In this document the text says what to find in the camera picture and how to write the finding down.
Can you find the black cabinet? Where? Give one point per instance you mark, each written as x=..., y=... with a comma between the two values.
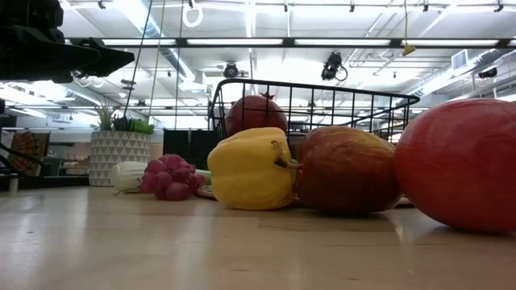
x=189, y=147

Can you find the red round fruit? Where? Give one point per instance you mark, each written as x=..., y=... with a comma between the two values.
x=459, y=165

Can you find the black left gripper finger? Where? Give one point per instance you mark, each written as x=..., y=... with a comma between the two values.
x=115, y=60
x=36, y=56

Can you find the red and yellow apple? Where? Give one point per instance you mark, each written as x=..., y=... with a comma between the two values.
x=346, y=169

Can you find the black overhead frame bar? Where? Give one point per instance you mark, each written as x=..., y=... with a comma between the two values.
x=288, y=42

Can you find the yellow bell pepper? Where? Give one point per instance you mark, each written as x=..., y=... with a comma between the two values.
x=246, y=169

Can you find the green and white leek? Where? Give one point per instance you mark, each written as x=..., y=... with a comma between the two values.
x=129, y=175

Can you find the black ceiling spotlight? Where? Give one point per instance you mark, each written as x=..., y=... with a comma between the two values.
x=230, y=71

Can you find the black overhead camera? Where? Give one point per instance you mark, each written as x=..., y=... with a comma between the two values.
x=332, y=64

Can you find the potted plant white geometric pot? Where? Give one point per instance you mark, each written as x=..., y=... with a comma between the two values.
x=119, y=157

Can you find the black table frame rail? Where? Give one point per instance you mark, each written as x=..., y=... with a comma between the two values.
x=48, y=182

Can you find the colourful patterned fabric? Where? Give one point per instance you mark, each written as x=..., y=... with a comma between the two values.
x=28, y=151

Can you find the dark red pomegranate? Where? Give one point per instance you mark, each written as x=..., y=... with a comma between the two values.
x=254, y=117

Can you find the white ceiling vent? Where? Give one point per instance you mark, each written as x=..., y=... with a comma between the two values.
x=460, y=60

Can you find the purple grape bunch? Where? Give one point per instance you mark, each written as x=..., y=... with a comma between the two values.
x=173, y=177

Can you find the woven straw placemat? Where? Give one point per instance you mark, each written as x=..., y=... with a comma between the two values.
x=203, y=193

